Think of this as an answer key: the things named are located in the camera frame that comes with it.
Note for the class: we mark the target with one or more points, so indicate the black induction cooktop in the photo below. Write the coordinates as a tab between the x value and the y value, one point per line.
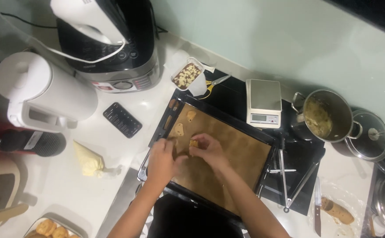
298	155

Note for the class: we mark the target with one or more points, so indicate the white hand mixer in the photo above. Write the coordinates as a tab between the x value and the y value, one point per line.
91	19

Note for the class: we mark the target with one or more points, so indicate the cookie dough log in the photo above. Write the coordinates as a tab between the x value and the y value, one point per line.
337	210

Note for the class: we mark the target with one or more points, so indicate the black grey bottle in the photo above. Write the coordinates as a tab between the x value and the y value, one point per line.
30	142

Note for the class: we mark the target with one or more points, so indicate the beige chair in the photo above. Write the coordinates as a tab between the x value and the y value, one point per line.
1	191

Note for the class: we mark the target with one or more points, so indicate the white kitchen scale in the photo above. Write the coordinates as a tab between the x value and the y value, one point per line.
263	103

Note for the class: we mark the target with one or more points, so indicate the clear plastic wrap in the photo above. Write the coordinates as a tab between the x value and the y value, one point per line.
336	208

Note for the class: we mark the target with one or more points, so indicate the black baking tray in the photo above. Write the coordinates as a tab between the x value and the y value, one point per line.
209	155

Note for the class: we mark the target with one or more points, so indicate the black multicooker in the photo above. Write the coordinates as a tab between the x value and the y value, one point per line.
113	56

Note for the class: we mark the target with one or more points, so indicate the person's right hand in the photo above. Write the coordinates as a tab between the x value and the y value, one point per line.
210	150

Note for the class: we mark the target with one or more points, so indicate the person's right fingers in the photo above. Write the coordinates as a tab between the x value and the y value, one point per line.
200	145

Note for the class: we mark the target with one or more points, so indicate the person's left hand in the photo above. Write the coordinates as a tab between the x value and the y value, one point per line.
162	162

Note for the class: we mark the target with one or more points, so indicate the brown baking paper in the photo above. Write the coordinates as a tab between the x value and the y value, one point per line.
232	155

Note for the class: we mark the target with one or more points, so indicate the heart-shaped cookie dough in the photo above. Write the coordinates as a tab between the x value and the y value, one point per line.
179	130

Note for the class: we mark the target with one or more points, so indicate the plastic container with chocolate chunks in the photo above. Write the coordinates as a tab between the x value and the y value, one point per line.
186	75

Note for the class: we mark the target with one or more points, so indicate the small cookie dough piece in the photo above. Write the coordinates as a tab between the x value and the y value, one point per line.
191	115

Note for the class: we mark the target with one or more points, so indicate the glass pot lid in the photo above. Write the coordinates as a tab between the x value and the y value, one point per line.
368	135

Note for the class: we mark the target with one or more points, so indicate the piping bag with cream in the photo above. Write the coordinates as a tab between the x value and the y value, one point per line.
88	159

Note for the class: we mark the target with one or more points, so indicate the white electric kettle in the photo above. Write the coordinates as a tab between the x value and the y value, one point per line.
43	91

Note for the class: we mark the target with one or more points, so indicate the tray of baked cookies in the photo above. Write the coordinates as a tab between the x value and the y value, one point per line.
52	228

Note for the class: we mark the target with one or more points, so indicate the steel pot with dough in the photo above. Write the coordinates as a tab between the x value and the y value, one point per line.
326	115

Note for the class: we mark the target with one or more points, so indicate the metal tongs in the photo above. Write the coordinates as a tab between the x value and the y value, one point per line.
289	178

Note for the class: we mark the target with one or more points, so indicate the black smartphone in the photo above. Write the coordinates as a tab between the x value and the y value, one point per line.
122	119

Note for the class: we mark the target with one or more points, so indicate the kitchen knife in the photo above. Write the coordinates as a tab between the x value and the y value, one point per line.
317	206

